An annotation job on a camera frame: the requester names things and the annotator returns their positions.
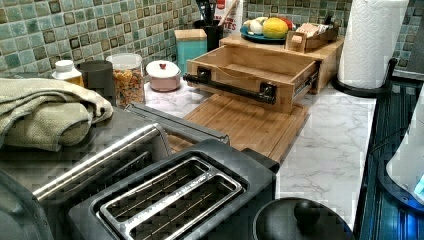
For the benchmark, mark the white paper towel roll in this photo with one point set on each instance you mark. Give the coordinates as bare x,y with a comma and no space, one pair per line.
371,35

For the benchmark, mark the black utensil holder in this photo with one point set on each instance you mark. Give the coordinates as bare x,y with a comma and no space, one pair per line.
214,33

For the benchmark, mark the black two-slot toaster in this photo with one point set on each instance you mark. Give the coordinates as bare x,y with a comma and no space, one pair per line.
209,191

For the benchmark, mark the red tomato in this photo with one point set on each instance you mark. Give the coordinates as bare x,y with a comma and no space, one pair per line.
288,22

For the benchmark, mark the wooden drawer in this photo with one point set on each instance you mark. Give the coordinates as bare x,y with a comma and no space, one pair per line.
270,79

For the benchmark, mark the glass cereal jar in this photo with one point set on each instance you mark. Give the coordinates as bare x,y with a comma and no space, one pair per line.
128,78

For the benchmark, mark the bottle with white cap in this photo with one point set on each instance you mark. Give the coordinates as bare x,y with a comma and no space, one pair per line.
65,70

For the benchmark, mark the bamboo cutting board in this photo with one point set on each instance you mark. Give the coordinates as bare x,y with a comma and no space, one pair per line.
268,132

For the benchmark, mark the yellow lemon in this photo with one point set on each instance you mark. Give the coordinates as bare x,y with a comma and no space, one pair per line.
275,28

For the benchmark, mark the small wooden tray box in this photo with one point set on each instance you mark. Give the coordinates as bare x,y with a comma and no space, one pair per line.
310,36

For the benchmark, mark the pink pot with white lid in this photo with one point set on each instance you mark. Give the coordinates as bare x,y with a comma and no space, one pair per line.
164,75

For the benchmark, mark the black pot lid with knob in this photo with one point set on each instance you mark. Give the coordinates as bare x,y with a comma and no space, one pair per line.
296,218

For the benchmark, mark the teal plate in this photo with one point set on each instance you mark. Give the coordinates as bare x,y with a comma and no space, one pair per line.
244,31

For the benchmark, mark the wooden drawer cabinet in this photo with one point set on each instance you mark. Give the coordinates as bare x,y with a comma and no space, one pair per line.
327,56

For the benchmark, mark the dark grey cylindrical canister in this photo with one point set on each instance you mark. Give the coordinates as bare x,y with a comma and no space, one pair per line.
98,76

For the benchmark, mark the folded green towel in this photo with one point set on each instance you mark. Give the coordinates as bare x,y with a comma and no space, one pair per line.
48,114

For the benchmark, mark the white red food box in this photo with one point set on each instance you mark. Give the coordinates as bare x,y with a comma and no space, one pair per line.
233,11

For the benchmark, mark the white garlic bulb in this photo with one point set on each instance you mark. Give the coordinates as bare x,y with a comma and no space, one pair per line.
256,27

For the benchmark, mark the teal canister with wooden lid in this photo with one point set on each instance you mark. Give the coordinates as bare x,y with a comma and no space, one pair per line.
190,43

